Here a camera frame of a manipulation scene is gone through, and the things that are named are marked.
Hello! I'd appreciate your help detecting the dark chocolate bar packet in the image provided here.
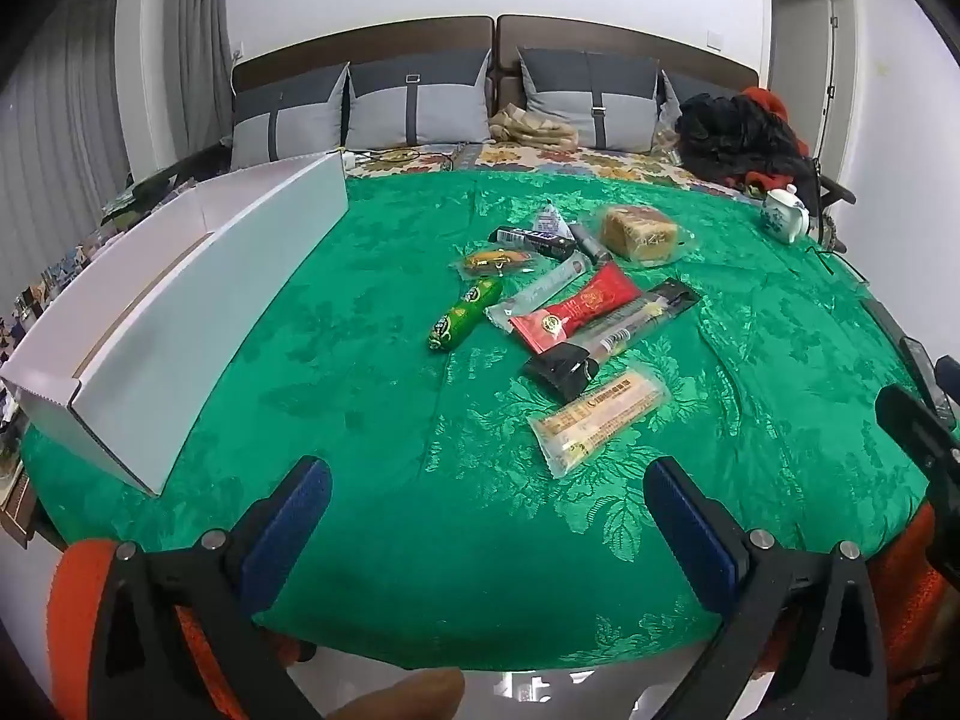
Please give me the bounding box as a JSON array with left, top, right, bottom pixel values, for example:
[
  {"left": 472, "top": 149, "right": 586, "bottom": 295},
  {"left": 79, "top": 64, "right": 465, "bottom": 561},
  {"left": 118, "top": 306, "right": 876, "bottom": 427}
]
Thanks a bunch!
[{"left": 488, "top": 226, "right": 578, "bottom": 262}]

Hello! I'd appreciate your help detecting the clear long jelly stick packet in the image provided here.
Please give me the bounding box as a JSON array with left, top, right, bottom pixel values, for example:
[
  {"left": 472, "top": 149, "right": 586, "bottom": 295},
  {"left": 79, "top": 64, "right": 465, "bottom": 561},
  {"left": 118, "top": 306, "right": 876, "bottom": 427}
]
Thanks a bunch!
[{"left": 485, "top": 252, "right": 592, "bottom": 333}]

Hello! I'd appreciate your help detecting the black smartphone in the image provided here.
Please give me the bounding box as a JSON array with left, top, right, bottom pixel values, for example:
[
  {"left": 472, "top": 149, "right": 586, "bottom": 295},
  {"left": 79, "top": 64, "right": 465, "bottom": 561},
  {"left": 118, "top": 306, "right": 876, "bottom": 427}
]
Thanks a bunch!
[{"left": 900, "top": 337, "right": 957, "bottom": 431}]

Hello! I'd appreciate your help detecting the white blue ceramic teapot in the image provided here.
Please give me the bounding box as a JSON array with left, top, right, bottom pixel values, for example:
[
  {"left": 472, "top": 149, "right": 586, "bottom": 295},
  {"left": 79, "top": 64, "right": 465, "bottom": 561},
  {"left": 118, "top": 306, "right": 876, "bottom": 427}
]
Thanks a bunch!
[{"left": 761, "top": 184, "right": 811, "bottom": 245}]

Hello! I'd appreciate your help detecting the black chair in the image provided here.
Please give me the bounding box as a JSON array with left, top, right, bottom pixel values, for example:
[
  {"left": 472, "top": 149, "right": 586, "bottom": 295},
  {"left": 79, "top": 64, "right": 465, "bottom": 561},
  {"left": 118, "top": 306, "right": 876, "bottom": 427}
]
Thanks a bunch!
[{"left": 807, "top": 158, "right": 857, "bottom": 254}]

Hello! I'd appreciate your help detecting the red garment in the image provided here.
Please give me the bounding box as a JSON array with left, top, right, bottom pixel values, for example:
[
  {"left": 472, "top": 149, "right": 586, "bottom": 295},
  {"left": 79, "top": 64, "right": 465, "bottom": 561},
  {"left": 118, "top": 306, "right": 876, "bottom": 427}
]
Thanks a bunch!
[{"left": 724, "top": 86, "right": 814, "bottom": 190}]

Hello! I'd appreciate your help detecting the white cardboard box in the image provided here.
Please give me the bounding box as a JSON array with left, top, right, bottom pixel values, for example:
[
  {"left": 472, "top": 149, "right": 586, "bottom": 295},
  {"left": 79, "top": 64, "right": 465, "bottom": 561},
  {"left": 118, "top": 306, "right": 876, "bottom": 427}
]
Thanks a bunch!
[{"left": 2, "top": 153, "right": 348, "bottom": 496}]

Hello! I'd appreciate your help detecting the beige wafer bar packet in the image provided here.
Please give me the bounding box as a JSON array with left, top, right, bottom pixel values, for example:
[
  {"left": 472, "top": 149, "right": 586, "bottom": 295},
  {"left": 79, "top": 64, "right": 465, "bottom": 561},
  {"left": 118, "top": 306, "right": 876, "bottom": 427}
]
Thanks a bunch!
[{"left": 527, "top": 367, "right": 672, "bottom": 479}]

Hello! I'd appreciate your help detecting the packaged bread loaf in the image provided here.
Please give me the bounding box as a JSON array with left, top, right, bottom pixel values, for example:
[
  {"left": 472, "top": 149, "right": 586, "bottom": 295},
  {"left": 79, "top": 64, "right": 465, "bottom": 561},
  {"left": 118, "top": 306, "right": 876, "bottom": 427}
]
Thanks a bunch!
[{"left": 599, "top": 205, "right": 698, "bottom": 266}]

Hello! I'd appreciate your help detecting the black jacket pile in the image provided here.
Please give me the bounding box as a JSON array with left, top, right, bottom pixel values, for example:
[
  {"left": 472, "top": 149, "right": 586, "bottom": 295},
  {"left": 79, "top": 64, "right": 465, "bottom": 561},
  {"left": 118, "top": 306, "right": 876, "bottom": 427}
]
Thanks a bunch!
[{"left": 673, "top": 91, "right": 812, "bottom": 185}]

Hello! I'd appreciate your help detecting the black clear long snack packet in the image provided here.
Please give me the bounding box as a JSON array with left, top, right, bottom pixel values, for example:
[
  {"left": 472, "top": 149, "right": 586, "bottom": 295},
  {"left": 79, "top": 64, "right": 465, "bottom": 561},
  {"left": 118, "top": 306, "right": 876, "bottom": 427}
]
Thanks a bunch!
[{"left": 521, "top": 278, "right": 701, "bottom": 403}]

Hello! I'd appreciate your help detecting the floral bedsheet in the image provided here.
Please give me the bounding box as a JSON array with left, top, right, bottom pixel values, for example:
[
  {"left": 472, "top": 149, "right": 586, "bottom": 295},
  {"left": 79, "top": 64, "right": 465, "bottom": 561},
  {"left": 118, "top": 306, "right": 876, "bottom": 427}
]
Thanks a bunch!
[{"left": 345, "top": 142, "right": 750, "bottom": 202}]

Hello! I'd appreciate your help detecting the red snack packet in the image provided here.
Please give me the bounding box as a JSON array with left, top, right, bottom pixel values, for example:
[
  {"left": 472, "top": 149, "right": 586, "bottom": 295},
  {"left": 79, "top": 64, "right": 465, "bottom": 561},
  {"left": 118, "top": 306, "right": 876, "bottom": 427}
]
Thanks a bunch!
[{"left": 509, "top": 262, "right": 641, "bottom": 355}]

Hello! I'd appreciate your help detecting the far right grey pillow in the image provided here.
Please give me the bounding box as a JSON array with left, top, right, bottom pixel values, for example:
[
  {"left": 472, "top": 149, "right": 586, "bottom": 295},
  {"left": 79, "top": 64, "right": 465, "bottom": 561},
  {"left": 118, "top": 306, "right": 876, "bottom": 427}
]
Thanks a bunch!
[{"left": 659, "top": 70, "right": 739, "bottom": 128}]

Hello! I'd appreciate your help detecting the grey pillow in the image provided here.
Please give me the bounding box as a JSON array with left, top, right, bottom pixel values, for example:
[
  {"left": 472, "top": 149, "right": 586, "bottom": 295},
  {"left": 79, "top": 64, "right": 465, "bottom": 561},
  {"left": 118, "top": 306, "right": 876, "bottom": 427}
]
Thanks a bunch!
[
  {"left": 345, "top": 49, "right": 490, "bottom": 151},
  {"left": 519, "top": 47, "right": 659, "bottom": 153},
  {"left": 659, "top": 70, "right": 739, "bottom": 128},
  {"left": 231, "top": 64, "right": 348, "bottom": 171}
]

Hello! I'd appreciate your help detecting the white door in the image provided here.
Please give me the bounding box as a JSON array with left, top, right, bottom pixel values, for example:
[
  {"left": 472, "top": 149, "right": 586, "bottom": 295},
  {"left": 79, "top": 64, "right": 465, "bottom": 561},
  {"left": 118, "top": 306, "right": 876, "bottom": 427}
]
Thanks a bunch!
[{"left": 768, "top": 0, "right": 850, "bottom": 177}]

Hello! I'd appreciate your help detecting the white silver snack pouch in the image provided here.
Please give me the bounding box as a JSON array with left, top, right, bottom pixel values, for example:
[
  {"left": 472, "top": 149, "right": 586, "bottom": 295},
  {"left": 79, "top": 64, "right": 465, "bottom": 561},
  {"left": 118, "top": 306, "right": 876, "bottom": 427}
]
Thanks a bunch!
[{"left": 532, "top": 203, "right": 573, "bottom": 239}]

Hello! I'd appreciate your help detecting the green patterned tablecloth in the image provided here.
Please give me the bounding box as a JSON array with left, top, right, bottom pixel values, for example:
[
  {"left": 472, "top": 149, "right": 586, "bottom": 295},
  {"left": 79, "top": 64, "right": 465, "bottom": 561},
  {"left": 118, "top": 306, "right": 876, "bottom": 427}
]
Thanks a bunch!
[{"left": 23, "top": 171, "right": 926, "bottom": 670}]

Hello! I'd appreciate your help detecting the green sausage snack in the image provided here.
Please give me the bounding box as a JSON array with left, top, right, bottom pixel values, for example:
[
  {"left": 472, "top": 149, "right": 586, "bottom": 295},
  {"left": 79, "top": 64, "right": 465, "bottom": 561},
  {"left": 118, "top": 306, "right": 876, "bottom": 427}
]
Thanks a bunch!
[{"left": 427, "top": 277, "right": 503, "bottom": 351}]

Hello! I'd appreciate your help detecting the orange snack in clear wrapper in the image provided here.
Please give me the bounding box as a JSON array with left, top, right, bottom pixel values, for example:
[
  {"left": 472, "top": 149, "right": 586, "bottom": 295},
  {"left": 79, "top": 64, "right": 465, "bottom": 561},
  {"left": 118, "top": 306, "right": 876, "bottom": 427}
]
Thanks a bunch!
[{"left": 451, "top": 247, "right": 540, "bottom": 280}]

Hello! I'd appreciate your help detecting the folded beige cloth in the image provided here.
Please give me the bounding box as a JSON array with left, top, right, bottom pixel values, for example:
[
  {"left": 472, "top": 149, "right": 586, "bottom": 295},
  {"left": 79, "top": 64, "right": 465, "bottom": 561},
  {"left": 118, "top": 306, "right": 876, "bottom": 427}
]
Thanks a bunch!
[{"left": 488, "top": 103, "right": 579, "bottom": 151}]

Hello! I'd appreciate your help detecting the far left grey pillow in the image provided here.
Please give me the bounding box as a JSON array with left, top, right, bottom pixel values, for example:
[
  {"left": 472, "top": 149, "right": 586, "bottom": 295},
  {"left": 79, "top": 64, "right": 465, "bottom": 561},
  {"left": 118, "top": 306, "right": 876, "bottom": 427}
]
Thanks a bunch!
[{"left": 231, "top": 64, "right": 348, "bottom": 171}]

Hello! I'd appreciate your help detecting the grey curtain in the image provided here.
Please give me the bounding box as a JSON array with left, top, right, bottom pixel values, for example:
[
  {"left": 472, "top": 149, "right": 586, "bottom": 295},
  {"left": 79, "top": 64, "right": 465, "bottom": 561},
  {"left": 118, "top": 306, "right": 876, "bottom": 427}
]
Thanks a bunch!
[{"left": 2, "top": 0, "right": 231, "bottom": 302}]

